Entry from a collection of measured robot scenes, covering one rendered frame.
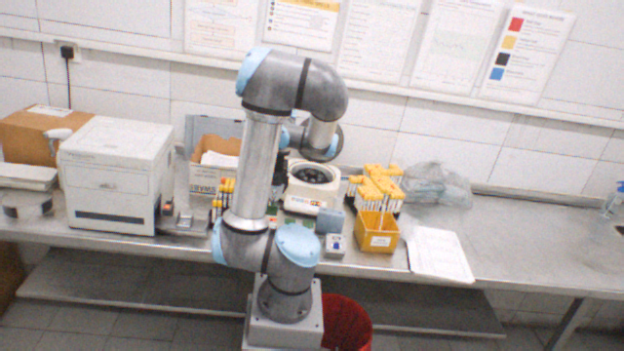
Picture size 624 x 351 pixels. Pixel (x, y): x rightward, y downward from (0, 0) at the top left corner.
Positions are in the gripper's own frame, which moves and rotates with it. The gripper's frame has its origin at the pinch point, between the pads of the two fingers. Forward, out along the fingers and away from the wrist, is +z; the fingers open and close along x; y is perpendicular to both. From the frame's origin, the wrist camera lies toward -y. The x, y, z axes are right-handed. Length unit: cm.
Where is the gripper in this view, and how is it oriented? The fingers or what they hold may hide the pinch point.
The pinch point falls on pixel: (273, 201)
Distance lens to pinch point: 151.8
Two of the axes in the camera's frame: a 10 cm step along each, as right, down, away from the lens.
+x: -9.9, -1.3, -1.0
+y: -0.3, -4.7, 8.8
